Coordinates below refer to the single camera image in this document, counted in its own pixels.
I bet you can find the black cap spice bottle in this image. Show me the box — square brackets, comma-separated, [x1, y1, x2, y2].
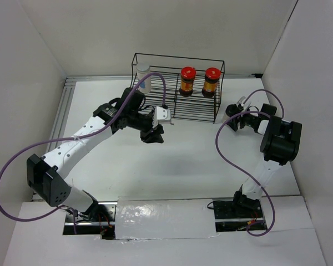
[223, 104, 243, 121]

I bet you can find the red lid sauce jar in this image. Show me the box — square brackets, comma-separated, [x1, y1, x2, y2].
[179, 66, 196, 97]
[202, 67, 221, 98]

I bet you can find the silver lid blue label jar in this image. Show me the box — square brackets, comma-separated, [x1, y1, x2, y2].
[135, 63, 152, 94]

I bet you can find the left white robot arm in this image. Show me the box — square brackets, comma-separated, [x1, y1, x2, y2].
[27, 88, 171, 221]

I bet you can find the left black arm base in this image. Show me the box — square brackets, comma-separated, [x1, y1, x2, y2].
[63, 201, 118, 240]

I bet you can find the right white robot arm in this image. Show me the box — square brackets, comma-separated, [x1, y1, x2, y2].
[227, 104, 302, 217]

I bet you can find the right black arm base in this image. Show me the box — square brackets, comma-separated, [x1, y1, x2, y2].
[206, 191, 267, 232]

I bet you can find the reflective foil sheet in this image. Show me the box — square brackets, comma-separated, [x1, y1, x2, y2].
[115, 199, 218, 240]

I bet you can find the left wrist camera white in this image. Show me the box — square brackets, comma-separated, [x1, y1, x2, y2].
[153, 106, 172, 127]

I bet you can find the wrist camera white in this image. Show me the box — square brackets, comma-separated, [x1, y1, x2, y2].
[236, 96, 246, 109]
[153, 106, 172, 127]

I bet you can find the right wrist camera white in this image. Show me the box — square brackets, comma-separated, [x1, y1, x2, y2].
[236, 96, 246, 109]

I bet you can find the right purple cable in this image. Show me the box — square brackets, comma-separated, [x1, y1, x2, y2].
[215, 88, 285, 237]

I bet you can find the purple cable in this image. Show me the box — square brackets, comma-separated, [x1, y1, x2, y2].
[0, 71, 168, 236]
[215, 88, 285, 237]

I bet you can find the black wire rack shelf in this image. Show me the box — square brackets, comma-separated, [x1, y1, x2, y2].
[129, 53, 226, 124]

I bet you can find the aluminium extrusion frame rail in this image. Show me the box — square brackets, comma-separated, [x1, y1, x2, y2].
[31, 74, 263, 202]

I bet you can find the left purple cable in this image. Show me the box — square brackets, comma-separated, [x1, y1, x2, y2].
[0, 71, 168, 236]

